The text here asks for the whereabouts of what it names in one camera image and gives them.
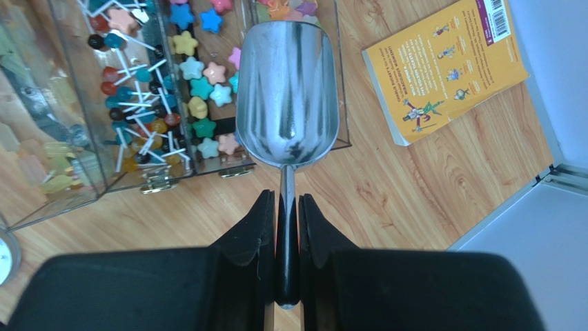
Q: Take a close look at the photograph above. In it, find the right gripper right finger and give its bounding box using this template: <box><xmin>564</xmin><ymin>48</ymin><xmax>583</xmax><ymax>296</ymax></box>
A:
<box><xmin>299</xmin><ymin>194</ymin><xmax>357</xmax><ymax>330</ymax></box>

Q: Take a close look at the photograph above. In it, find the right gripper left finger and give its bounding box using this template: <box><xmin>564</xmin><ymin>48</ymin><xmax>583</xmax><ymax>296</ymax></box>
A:
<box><xmin>210</xmin><ymin>190</ymin><xmax>275</xmax><ymax>330</ymax></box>

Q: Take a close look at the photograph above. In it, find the silver round jar lid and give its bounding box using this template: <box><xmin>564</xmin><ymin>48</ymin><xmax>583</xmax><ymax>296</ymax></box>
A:
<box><xmin>1</xmin><ymin>228</ymin><xmax>21</xmax><ymax>285</ymax></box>

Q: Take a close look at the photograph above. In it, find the clear compartment candy box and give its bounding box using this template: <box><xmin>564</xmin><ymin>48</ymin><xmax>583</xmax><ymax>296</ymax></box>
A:
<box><xmin>1</xmin><ymin>1</ymin><xmax>341</xmax><ymax>232</ymax></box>

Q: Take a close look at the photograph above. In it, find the silver metal scoop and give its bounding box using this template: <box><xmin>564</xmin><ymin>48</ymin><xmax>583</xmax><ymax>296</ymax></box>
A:
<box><xmin>236</xmin><ymin>21</ymin><xmax>340</xmax><ymax>309</ymax></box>

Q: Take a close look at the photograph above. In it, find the orange yellow book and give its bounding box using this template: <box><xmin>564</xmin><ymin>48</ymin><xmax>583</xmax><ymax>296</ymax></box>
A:
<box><xmin>362</xmin><ymin>0</ymin><xmax>529</xmax><ymax>146</ymax></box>

